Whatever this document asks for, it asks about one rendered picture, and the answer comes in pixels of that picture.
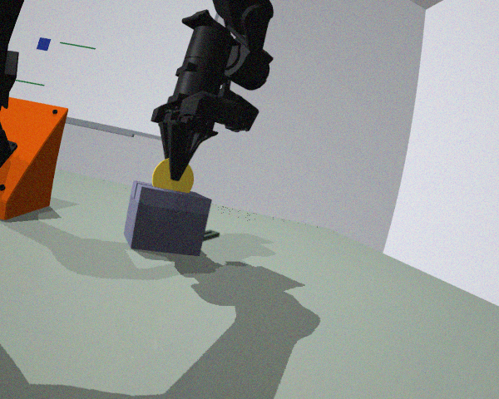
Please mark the gold coin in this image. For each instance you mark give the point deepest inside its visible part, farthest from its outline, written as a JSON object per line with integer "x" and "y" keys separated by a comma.
{"x": 161, "y": 178}

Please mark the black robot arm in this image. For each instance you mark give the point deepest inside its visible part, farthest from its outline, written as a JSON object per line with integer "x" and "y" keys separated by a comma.
{"x": 244, "y": 60}

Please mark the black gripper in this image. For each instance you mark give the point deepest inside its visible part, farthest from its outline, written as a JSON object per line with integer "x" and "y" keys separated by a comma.
{"x": 188, "y": 117}

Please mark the dark green rectangular frame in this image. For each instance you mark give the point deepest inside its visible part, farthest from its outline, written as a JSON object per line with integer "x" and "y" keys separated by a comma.
{"x": 210, "y": 234}

